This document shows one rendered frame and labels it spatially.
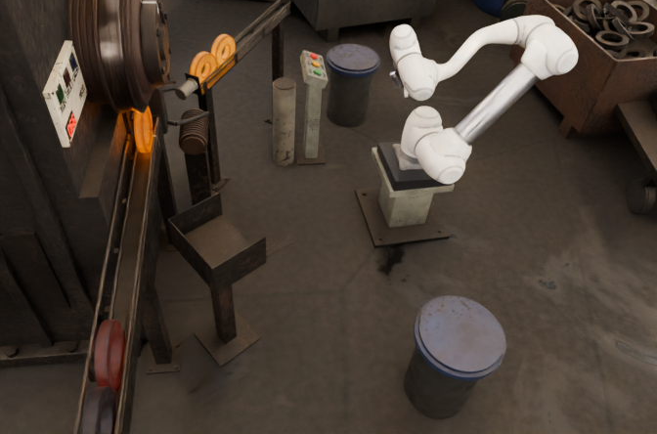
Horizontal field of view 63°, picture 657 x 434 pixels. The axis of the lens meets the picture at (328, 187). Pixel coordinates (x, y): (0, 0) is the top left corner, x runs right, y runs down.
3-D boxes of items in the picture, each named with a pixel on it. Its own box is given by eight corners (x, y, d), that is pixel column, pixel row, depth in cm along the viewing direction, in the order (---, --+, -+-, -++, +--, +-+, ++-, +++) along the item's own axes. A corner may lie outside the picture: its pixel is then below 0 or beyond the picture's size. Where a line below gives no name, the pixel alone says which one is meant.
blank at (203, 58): (186, 63, 233) (193, 65, 232) (207, 44, 242) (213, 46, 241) (193, 90, 245) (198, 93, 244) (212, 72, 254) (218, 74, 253)
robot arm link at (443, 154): (428, 164, 246) (449, 196, 231) (406, 151, 236) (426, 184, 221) (562, 33, 216) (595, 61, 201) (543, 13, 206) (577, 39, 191)
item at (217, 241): (227, 377, 213) (212, 269, 163) (192, 332, 226) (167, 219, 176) (268, 347, 223) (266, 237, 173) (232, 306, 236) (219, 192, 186)
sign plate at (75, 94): (62, 147, 147) (42, 92, 134) (80, 93, 165) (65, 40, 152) (70, 147, 147) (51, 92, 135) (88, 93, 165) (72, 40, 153)
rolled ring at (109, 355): (113, 307, 143) (101, 308, 143) (103, 374, 131) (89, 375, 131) (127, 336, 157) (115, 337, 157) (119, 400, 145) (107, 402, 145)
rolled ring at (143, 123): (147, 94, 203) (138, 94, 203) (140, 123, 190) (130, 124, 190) (154, 132, 216) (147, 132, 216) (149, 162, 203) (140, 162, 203)
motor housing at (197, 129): (190, 217, 272) (176, 135, 235) (192, 187, 287) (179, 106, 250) (215, 216, 274) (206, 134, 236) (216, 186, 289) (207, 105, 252)
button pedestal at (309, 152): (298, 168, 304) (302, 74, 261) (294, 141, 321) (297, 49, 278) (326, 167, 306) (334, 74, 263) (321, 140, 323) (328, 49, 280)
